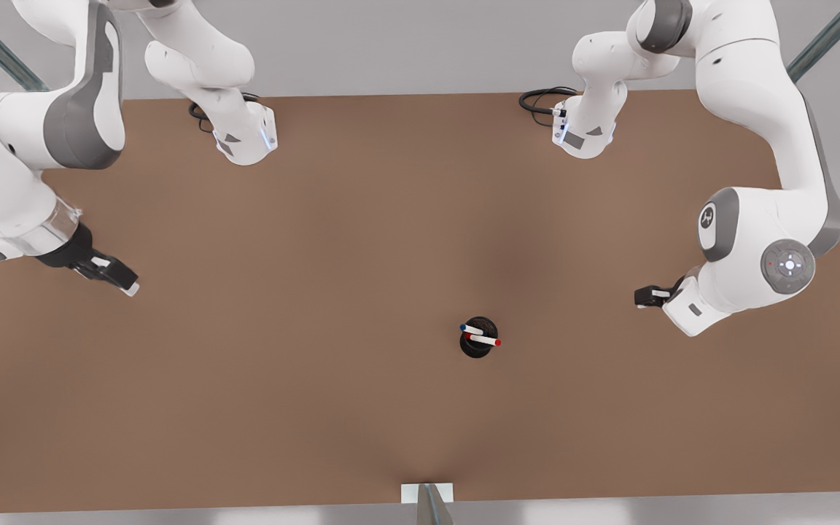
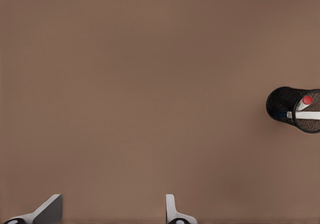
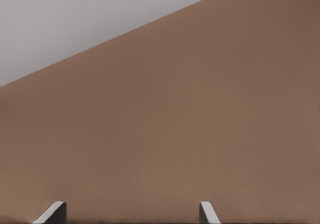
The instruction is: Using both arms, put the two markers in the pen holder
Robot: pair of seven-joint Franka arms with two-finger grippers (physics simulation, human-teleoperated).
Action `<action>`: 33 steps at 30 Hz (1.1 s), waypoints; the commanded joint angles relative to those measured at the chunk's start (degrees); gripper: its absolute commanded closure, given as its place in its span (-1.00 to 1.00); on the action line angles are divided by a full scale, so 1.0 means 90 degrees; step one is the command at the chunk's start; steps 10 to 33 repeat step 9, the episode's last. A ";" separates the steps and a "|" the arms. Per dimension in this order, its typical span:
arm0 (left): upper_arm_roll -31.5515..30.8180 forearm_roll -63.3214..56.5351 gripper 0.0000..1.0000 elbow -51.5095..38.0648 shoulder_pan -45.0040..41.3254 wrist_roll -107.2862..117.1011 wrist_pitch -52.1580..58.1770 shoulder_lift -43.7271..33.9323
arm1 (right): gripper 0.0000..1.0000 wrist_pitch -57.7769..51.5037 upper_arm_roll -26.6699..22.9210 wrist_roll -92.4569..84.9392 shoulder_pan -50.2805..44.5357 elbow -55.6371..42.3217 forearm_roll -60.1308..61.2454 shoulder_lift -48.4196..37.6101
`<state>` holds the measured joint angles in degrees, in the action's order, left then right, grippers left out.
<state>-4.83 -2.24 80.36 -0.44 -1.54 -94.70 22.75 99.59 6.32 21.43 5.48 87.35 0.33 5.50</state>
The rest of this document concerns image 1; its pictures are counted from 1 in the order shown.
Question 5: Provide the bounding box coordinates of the black cable loop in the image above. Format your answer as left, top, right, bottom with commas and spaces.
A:
519, 87, 580, 128
188, 93, 261, 133

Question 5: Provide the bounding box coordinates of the black pen holder cup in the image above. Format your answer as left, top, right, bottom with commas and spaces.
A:
459, 316, 498, 359

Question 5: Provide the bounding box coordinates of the silver frame post with foot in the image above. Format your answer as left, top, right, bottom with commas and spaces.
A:
400, 483, 455, 525

